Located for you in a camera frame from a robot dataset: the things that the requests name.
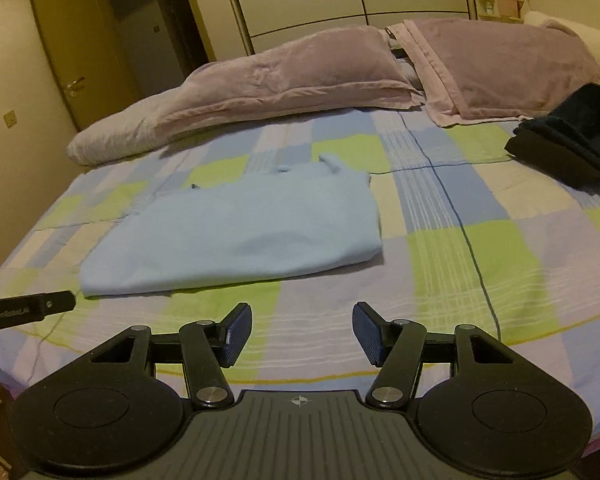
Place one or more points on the light blue sweatshirt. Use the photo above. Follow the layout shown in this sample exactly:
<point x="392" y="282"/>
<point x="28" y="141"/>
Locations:
<point x="240" y="230"/>

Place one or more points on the wooden door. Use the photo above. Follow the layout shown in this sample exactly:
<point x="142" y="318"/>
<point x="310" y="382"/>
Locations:
<point x="80" y="50"/>

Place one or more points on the checked bed sheet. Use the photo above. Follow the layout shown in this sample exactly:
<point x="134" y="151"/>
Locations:
<point x="480" y="260"/>

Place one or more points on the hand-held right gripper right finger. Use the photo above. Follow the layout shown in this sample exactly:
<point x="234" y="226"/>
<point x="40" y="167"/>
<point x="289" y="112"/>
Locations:
<point x="367" y="330"/>

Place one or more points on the navy garment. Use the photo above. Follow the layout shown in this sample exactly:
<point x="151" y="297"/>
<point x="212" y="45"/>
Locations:
<point x="580" y="110"/>

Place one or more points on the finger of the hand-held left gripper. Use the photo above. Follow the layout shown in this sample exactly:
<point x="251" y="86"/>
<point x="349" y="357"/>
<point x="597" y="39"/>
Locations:
<point x="60" y="302"/>

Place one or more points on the black garment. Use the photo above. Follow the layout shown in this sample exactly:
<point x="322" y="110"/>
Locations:
<point x="545" y="155"/>

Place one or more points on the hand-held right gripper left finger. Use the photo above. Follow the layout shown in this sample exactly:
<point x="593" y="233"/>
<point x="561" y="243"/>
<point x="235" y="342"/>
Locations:
<point x="237" y="330"/>

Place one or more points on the wall switch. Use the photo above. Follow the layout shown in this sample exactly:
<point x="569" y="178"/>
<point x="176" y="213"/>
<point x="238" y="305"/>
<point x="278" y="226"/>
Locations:
<point x="11" y="118"/>

